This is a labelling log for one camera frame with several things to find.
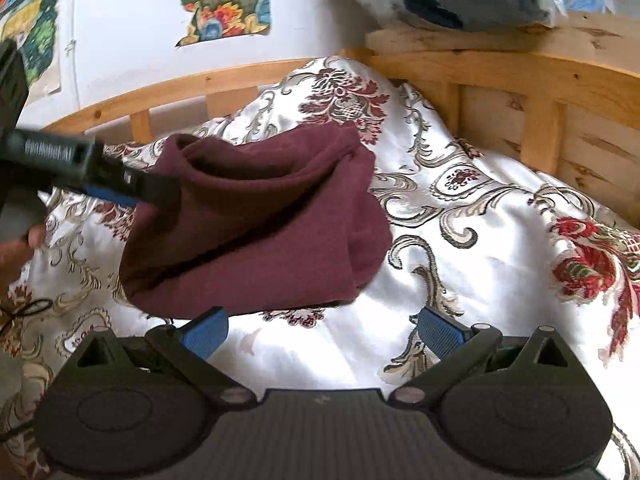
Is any painted landscape wall poster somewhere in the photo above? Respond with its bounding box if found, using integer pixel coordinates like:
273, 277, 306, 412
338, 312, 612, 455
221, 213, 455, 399
163, 0, 272, 49

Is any black cable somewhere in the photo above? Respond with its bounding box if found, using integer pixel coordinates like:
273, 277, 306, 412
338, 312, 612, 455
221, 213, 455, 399
0, 298, 54, 335

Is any wooden bed frame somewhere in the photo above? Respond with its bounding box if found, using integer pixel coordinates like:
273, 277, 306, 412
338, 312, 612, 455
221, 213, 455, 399
46, 46, 640, 233

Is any floral satin blanket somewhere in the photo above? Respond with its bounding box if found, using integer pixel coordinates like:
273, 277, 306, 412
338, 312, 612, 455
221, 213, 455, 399
0, 55, 640, 480

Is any cartoon girl wall poster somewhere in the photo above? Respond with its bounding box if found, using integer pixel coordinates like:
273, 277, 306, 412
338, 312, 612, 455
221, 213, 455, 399
0, 0, 64, 107

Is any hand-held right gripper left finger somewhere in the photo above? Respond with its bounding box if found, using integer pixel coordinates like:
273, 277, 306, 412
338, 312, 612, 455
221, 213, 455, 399
75, 306, 251, 407

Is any white wall pipe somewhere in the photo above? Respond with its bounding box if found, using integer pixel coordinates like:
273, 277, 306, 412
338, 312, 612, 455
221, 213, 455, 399
64, 0, 84, 113

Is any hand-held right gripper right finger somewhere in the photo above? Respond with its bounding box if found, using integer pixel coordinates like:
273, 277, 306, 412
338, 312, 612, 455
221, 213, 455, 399
390, 305, 572, 407

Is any maroon long-sleeve sweater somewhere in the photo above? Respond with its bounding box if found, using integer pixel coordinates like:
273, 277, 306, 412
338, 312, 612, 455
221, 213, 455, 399
118, 124, 392, 321

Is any rough wooden plank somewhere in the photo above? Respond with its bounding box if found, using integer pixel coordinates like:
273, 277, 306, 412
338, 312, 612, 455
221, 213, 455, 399
364, 11, 640, 62

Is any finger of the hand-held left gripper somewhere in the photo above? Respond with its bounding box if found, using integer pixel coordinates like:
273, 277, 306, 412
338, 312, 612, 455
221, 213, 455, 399
81, 182, 147, 209
101, 156, 177, 207

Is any person's left hand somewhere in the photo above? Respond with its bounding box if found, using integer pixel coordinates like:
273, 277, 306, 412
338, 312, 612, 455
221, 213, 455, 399
0, 223, 47, 297

